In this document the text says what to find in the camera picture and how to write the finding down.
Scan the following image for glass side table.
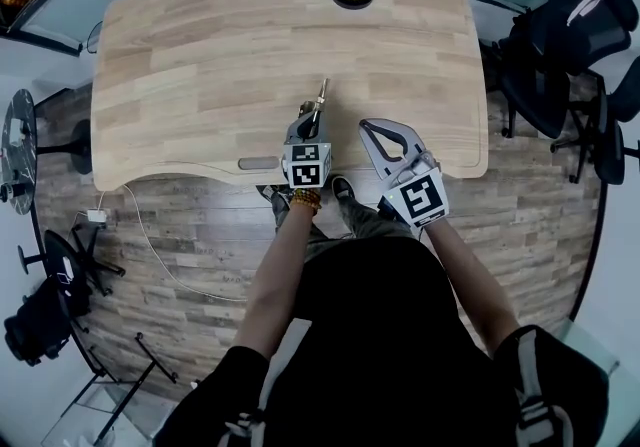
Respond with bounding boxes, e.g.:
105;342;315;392
564;319;621;376

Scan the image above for person's right forearm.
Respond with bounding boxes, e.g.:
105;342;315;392
424;222;521;356

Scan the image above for brown beaded bracelet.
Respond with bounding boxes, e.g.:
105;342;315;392
289;187;324;211

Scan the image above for round black marble table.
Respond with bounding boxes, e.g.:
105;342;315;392
0;88;94;214

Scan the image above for wire wastebasket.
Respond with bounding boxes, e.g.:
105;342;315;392
85;20;104;55

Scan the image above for black office chair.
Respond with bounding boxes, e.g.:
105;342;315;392
549;54;640;186
479;0;640;139
17;224;126;331

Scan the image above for black frame glass table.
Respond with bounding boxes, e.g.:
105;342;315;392
42;332;179;446

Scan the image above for person's left shoe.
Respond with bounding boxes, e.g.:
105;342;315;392
255;184;292;216

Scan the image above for person's right shoe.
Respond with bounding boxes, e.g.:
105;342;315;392
330;175;357;204

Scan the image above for white cable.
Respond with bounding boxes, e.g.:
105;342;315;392
97;183;251;304

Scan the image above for person's left forearm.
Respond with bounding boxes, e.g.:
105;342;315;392
232;202;321;361

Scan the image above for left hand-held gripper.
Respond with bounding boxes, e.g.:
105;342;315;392
281;110;334;190

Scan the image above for person's camouflage trousers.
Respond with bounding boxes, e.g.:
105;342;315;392
272;192;416;266

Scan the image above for person's black shirt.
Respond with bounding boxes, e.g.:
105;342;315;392
152;234;611;447

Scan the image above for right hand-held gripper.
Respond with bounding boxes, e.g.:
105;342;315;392
358;118;451;230

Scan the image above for person's shoe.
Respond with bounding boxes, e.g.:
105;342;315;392
330;175;357;204
255;184;292;216

